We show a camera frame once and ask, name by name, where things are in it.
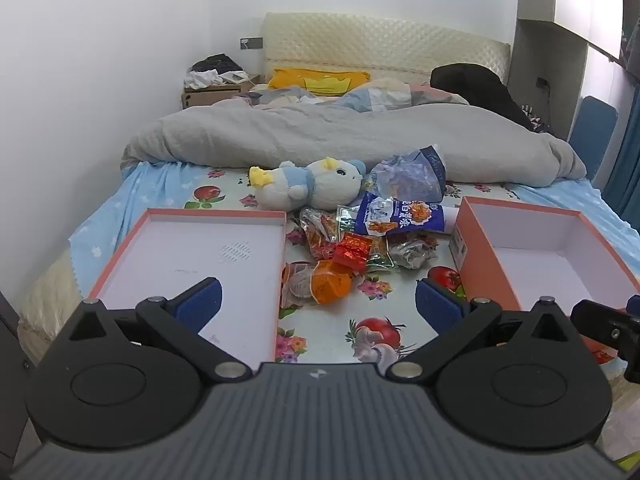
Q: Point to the clear red snack packet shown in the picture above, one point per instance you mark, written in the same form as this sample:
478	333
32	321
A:
320	232

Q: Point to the grey crumpled snack packet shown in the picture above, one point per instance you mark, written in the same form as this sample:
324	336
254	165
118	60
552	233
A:
412	254

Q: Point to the black clothing pile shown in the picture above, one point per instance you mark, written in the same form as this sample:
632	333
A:
480	91

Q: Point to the orange snack packet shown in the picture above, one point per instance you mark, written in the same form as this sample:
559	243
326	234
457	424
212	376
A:
328	286

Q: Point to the shallow orange box lid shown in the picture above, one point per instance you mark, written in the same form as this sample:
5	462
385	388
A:
195	255

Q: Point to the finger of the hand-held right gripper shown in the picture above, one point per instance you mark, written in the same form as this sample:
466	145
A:
607	327

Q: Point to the beige quilted headboard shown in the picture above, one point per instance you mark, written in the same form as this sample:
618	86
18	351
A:
390	47

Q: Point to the green and yellow snack packet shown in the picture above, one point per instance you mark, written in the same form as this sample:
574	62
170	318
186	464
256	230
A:
379	256

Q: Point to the patchwork blanket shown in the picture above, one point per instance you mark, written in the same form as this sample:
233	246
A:
380	95

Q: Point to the large clear blue snack bag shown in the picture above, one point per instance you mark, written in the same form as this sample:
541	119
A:
412	177

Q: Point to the blue chair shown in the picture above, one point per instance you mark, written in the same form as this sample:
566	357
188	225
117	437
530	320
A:
592	132

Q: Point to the small red snack packet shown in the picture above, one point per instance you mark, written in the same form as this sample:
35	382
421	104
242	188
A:
352	251

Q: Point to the brown cardboard box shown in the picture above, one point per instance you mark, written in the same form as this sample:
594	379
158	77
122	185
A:
215	95

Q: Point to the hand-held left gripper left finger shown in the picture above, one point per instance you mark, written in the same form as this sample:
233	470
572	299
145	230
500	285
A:
202	302

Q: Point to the deep orange cardboard box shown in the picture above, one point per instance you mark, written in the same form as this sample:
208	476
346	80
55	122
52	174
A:
540	260

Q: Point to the yellow pillow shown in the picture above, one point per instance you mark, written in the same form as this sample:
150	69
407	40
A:
320	80

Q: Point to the black and white clothes heap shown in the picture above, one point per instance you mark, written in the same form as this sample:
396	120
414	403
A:
215	70

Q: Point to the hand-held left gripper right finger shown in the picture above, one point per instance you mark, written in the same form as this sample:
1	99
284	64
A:
436	305

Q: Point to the clear crumpled snack packet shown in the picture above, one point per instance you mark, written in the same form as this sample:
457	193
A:
296	285

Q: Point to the white and blue plush toy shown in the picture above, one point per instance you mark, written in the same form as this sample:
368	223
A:
320	185

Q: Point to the blue curtain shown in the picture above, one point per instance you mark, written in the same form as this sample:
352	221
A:
625	160

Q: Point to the floral bed mat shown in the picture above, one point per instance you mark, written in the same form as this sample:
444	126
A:
380	310

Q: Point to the grey duvet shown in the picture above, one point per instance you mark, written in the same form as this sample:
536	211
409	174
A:
340	135

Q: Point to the grey shelf unit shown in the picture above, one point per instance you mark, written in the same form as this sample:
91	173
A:
555	35

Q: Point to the blue and white snack packet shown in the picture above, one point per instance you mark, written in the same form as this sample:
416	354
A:
400	215

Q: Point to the grey wall socket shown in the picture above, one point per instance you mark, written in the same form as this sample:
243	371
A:
252	43

